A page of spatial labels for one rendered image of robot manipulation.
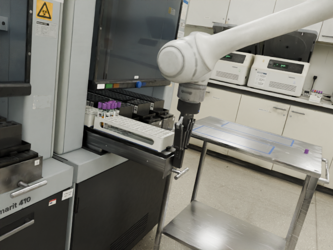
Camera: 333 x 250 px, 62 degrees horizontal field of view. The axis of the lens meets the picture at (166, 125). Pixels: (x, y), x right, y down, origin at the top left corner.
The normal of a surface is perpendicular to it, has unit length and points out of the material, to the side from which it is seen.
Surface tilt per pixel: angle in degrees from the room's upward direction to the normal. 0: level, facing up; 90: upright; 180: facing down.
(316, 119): 90
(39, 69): 90
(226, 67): 90
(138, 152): 90
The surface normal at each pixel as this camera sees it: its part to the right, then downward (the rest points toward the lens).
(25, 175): 0.87, 0.26
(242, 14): -0.46, 0.16
